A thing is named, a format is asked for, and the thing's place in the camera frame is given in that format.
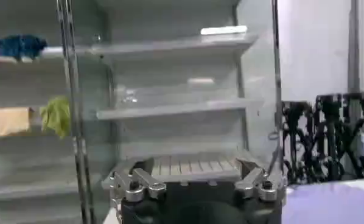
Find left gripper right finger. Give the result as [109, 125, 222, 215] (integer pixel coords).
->
[234, 158, 288, 203]

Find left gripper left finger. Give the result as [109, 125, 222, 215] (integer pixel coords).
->
[108, 157, 168, 203]

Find purple shirt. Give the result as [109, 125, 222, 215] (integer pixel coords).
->
[282, 181, 364, 224]

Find open white shelf unit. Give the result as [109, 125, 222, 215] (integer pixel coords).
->
[72, 0, 282, 185]

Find green cloth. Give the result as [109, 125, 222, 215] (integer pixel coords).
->
[39, 96, 72, 139]

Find glass-fronted shelf unit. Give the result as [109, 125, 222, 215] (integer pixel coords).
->
[0, 0, 94, 224]

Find beige cloth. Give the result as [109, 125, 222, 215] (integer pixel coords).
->
[0, 107, 34, 139]

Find blue cloth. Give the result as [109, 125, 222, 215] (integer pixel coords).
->
[0, 34, 48, 62]

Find grey metal post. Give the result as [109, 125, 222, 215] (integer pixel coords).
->
[347, 0, 361, 94]

